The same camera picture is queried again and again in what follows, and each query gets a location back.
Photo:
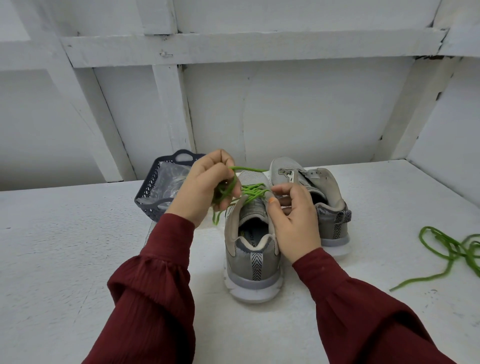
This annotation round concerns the person's left forearm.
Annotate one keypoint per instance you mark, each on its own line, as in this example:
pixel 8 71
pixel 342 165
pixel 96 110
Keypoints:
pixel 146 300

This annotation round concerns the person's right hand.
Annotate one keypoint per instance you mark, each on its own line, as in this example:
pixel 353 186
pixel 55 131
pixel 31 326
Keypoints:
pixel 296 223

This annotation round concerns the green shoelace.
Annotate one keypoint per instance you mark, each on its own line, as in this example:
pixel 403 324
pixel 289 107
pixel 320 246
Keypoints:
pixel 251 191
pixel 450 251

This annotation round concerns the person's left hand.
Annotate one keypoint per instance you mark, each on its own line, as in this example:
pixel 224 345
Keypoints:
pixel 199 187

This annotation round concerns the clear plastic bag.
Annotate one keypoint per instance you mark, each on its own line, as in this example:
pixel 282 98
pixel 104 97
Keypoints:
pixel 171 184

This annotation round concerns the grey mesh shoe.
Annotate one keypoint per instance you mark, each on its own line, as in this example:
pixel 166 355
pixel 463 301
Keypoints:
pixel 253 266
pixel 326 206

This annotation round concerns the dark plastic lattice basket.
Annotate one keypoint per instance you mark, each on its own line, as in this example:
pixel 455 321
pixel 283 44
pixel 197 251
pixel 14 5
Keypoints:
pixel 146 202

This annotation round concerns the person's right forearm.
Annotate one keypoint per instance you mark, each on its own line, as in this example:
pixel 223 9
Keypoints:
pixel 367 315

